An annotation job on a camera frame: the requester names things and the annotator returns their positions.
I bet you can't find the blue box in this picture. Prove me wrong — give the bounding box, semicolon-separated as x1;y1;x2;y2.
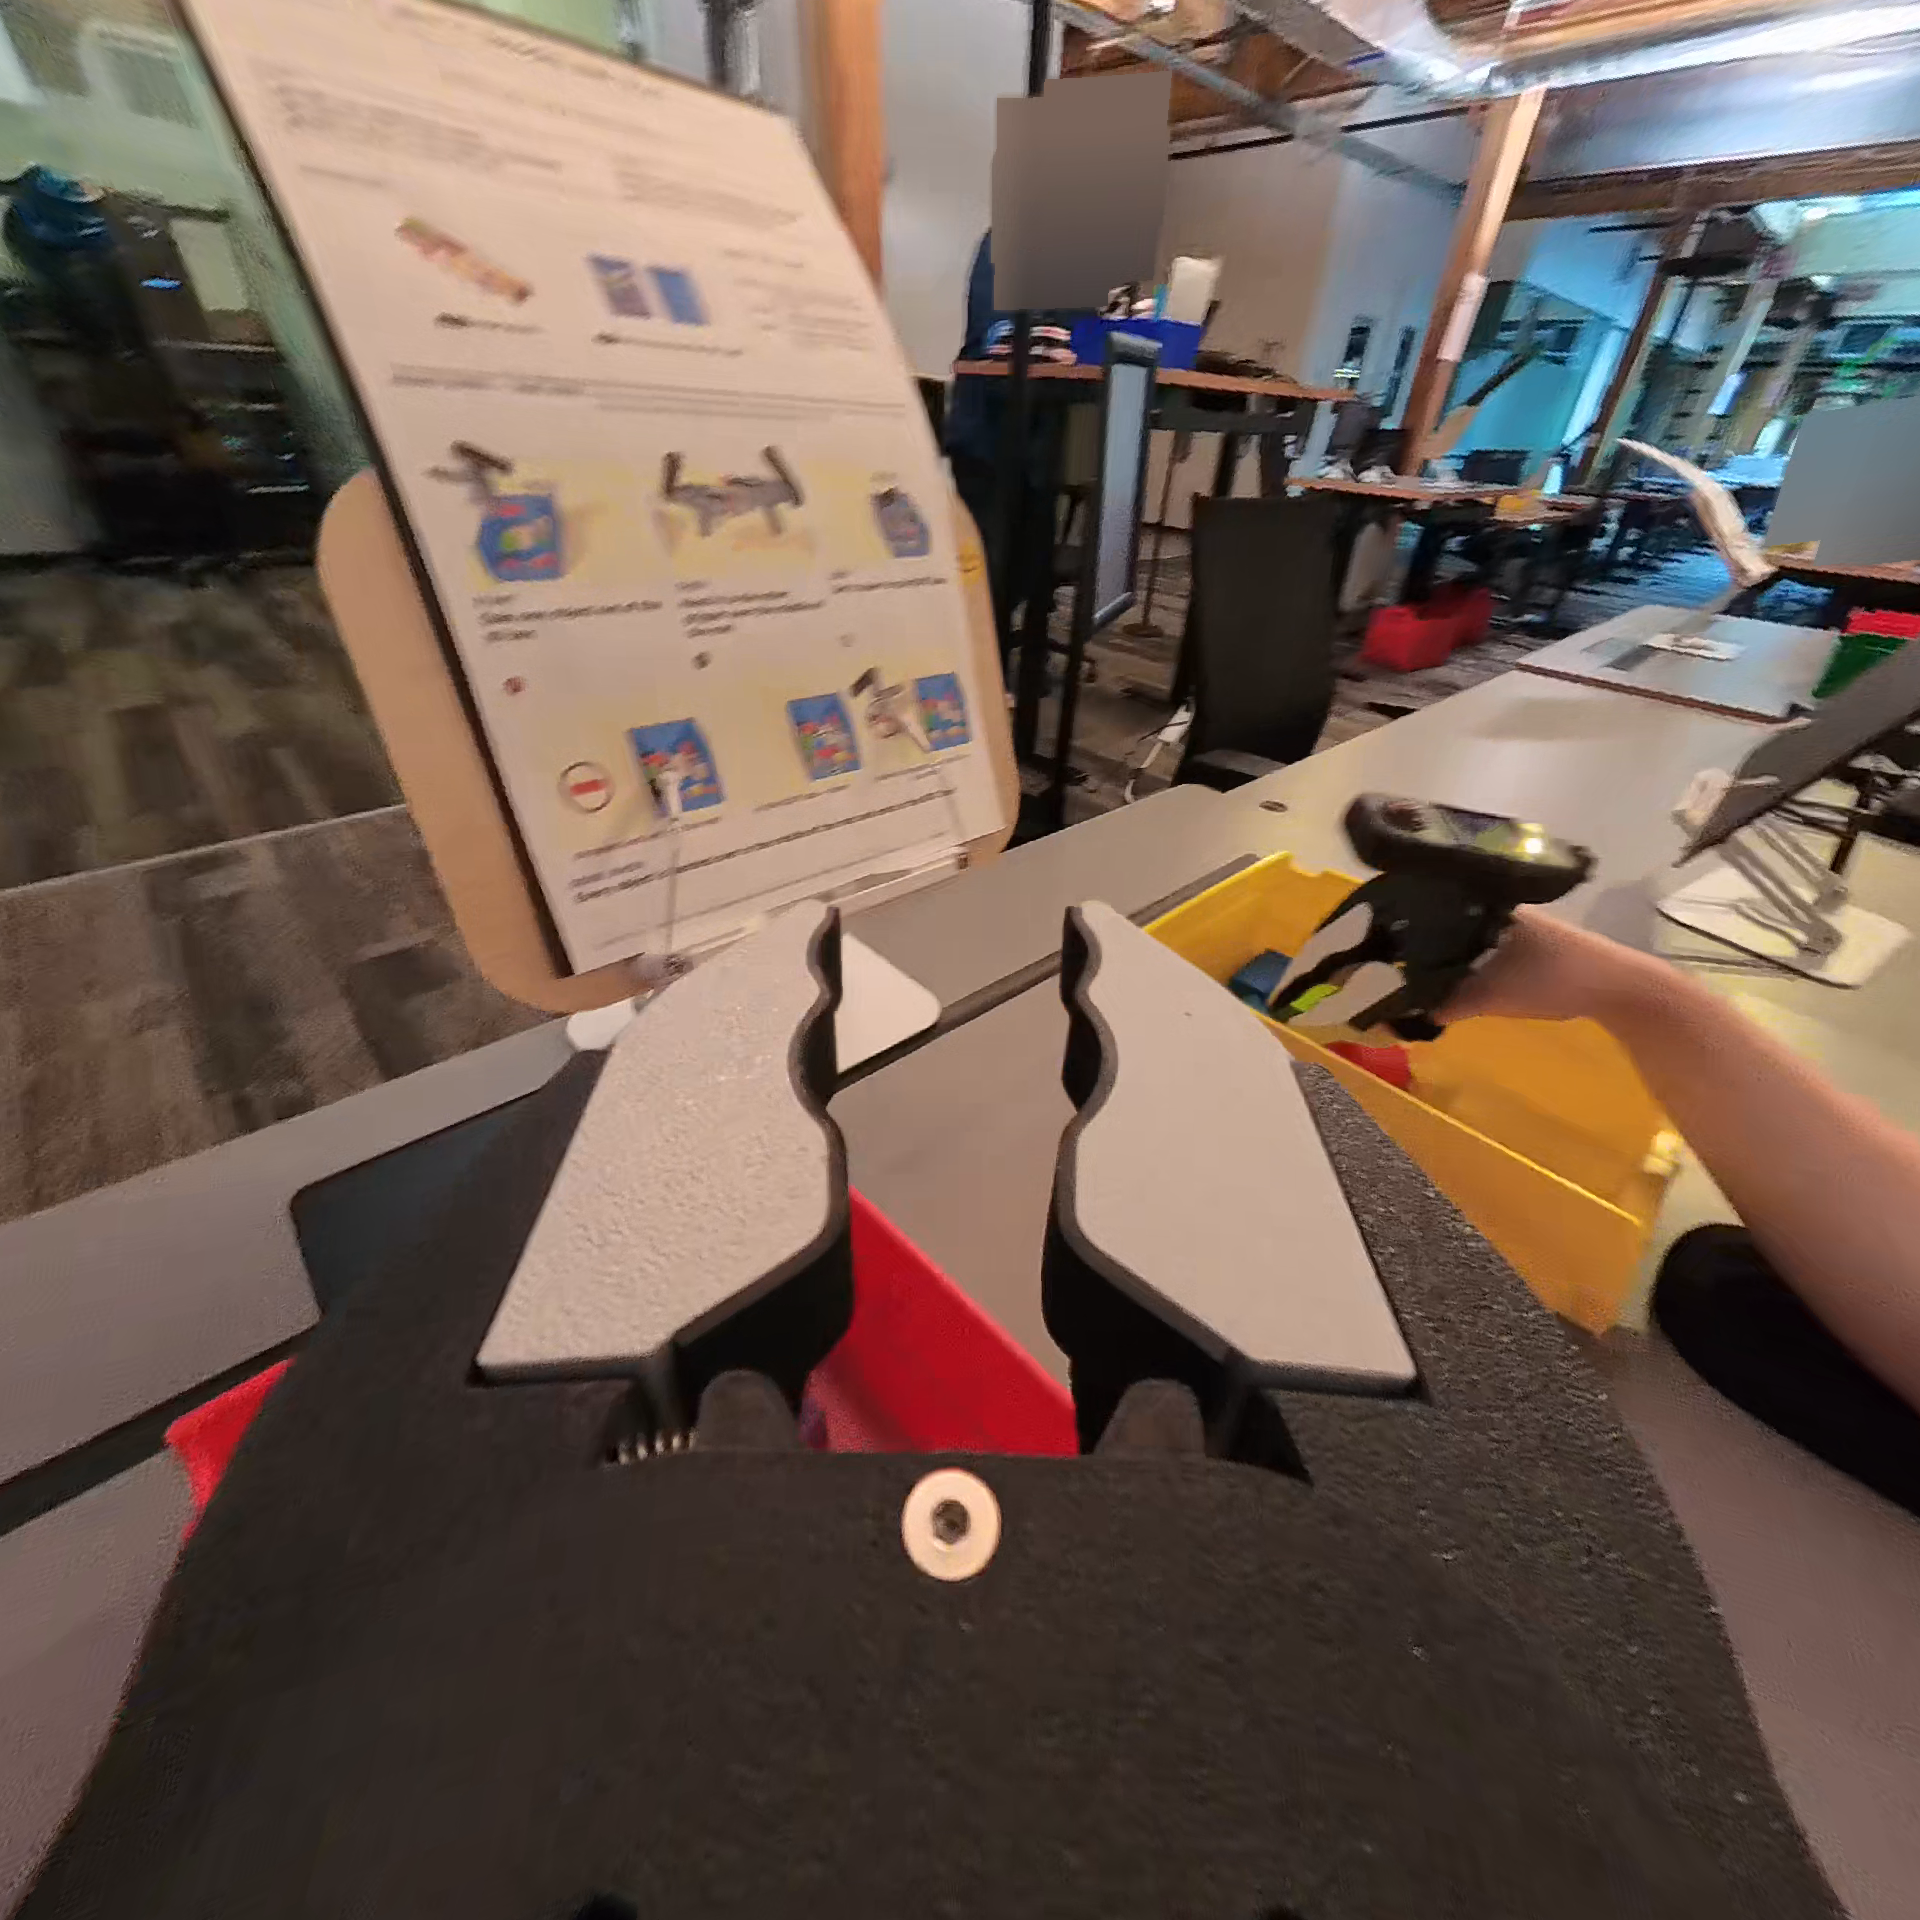
1072;306;1203;368

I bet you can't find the wooden framed instruction sign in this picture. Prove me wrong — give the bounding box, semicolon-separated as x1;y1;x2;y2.
180;0;1023;1016

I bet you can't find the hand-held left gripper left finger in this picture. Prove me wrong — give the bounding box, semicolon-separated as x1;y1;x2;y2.
474;902;860;1456

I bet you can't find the wooden pillar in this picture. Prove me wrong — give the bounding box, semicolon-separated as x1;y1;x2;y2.
1402;89;1547;436

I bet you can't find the wooden desk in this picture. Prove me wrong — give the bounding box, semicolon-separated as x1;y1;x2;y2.
956;356;1354;409

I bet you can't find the red plastic bin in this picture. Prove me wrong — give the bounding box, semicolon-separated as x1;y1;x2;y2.
163;1188;1081;1539

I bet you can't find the yellow plastic bin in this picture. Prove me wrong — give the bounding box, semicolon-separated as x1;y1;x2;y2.
1144;854;1684;1338

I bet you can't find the rolling display screen stand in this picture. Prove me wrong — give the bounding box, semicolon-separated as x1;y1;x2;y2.
1049;330;1164;647

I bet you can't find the person's right forearm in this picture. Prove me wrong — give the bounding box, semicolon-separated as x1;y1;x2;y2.
1463;908;1920;1414

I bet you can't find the black office chair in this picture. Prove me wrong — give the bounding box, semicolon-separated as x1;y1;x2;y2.
1178;496;1354;788

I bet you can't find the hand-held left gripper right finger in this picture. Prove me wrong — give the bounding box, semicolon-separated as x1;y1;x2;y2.
1041;902;1421;1456

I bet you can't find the green plastic bin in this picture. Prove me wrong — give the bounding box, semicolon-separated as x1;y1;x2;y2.
1816;608;1920;700

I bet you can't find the red storage tote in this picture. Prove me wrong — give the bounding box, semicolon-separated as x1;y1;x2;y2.
1363;586;1495;672

